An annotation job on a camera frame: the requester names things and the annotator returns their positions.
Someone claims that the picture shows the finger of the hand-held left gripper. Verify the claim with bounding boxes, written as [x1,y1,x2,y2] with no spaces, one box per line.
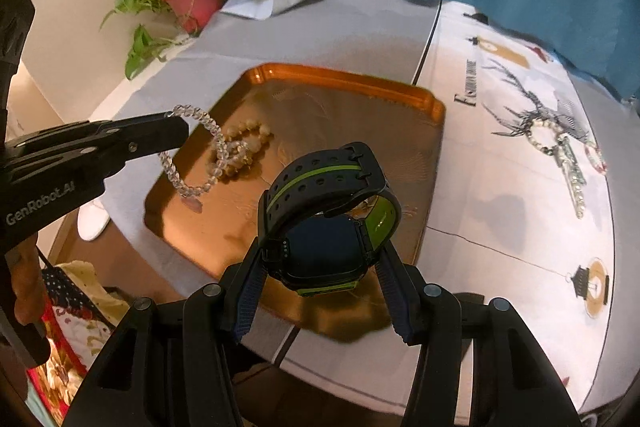
[7,132,191,188]
[5,113,191,158]

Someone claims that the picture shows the grey cloth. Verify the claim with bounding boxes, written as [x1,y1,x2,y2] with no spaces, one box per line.
[85,0,442,363]

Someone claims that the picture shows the white round device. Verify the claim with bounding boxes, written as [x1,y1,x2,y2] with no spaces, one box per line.
[77,199,112,242]

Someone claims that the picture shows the clear bead bracelet pink pendant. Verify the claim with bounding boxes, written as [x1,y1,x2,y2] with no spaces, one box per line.
[157,104,227,214]

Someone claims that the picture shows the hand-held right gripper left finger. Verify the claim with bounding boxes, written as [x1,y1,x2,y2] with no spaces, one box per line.
[60,239,273,427]

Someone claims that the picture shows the cream bead bracelet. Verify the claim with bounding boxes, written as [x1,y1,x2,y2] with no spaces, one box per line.
[207,119,275,180]

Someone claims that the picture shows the green and red bracelet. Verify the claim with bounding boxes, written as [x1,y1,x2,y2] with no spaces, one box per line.
[582,144,608,175]

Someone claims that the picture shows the black and green smartwatch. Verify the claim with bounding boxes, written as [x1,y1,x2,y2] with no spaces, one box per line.
[257,142,403,297]

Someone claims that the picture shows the orange metal tray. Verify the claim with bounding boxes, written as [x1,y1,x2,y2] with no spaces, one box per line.
[142,63,447,342]

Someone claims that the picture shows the silver chain necklace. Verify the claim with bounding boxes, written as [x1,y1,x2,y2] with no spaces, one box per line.
[552,134,588,220]

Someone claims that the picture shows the person's left hand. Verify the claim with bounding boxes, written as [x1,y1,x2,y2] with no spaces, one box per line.
[12,232,46,325]

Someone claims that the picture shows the red patterned cloth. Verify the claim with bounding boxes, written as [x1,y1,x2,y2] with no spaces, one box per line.
[27,259,132,408]

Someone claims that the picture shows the white printed tablecloth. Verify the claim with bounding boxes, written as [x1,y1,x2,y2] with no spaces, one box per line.
[280,0,618,427]

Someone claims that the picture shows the potted green plant red pot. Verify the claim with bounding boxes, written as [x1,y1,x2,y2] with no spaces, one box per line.
[100,0,291,80]

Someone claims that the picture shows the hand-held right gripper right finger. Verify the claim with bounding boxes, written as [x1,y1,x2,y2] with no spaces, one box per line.
[372,242,583,427]

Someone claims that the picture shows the white pearl bracelet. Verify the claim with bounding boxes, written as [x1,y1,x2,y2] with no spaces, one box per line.
[525,117,563,152]

